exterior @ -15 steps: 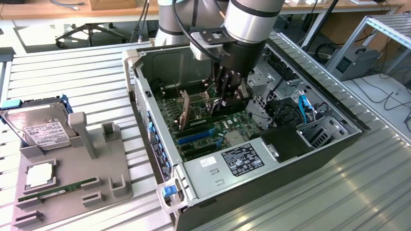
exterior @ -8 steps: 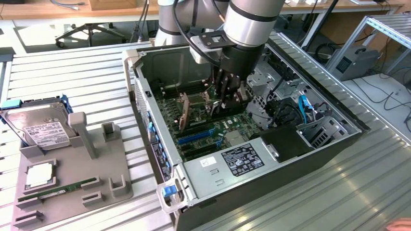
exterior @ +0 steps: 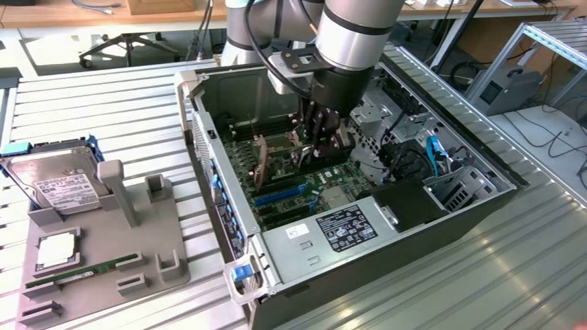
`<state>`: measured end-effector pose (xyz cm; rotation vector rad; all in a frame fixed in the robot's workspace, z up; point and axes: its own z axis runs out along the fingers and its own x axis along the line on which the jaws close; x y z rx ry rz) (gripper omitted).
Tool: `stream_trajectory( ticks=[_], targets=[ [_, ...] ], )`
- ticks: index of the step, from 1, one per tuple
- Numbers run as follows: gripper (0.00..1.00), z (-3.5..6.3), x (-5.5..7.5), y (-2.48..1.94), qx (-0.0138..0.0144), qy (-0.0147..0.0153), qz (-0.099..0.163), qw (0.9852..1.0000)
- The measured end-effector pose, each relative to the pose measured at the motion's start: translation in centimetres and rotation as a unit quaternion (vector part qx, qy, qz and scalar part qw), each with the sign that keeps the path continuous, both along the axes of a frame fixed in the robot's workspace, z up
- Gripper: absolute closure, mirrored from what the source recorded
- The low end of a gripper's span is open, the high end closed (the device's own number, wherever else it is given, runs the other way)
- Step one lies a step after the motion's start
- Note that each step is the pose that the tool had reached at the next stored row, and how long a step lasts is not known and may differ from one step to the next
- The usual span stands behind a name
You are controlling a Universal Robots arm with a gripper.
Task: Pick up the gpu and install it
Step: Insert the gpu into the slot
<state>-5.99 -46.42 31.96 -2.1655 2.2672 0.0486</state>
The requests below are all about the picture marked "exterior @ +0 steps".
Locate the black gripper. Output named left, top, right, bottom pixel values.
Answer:
left=295, top=67, right=375, bottom=168

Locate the graphics card with metal bracket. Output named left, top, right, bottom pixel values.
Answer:
left=251, top=133, right=352, bottom=194

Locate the metal socket cover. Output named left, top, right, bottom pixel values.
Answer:
left=286, top=123, right=307, bottom=146

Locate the CPU socket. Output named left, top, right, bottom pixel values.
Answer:
left=263, top=133, right=299, bottom=152

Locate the metal disk bay cage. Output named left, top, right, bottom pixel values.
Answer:
left=351, top=65, right=442, bottom=183

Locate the green motherboard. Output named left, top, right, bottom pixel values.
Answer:
left=223, top=115, right=375, bottom=231

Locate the silver chipset heat sink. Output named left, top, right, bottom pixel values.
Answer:
left=320, top=188, right=354, bottom=207

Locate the blue expansion slot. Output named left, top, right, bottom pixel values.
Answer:
left=254, top=181, right=310, bottom=207

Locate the black plastic shroud box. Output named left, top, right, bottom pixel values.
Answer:
left=371, top=181, right=451, bottom=233

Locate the wooden desk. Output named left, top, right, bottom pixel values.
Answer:
left=0, top=0, right=231, bottom=29
left=398, top=0, right=579, bottom=25

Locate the brown box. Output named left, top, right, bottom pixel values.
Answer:
left=127, top=0, right=206, bottom=15

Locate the grey power supply unit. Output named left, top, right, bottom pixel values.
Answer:
left=260, top=202, right=400, bottom=286

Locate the open black PC case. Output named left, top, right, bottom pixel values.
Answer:
left=176, top=49, right=531, bottom=330

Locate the silver hard disk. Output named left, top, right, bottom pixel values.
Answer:
left=0, top=146, right=114, bottom=216

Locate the grey parts rack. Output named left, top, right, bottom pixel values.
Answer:
left=16, top=159, right=192, bottom=327

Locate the hard drive in blue caddy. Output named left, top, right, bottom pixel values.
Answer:
left=0, top=134, right=107, bottom=179

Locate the silver CPU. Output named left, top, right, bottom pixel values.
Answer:
left=36, top=233, right=78, bottom=267

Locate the green RAM stick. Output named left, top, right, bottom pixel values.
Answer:
left=26, top=253, right=139, bottom=288

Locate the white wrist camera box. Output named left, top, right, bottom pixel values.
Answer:
left=268, top=47, right=332, bottom=94

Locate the black wire bundle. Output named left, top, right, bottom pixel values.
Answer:
left=380, top=142, right=435, bottom=182

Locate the blue wire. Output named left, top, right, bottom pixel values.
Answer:
left=426, top=135, right=446, bottom=178

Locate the black hanging cable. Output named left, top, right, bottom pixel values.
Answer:
left=192, top=0, right=216, bottom=62

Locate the grey device with handle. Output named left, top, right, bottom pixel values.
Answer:
left=476, top=65, right=545, bottom=116

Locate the aluminium frame rack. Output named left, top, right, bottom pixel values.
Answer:
left=462, top=19, right=587, bottom=107

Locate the black floor cable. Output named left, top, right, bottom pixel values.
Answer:
left=502, top=104, right=587, bottom=162

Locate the blue cable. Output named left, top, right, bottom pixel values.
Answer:
left=72, top=0, right=124, bottom=15

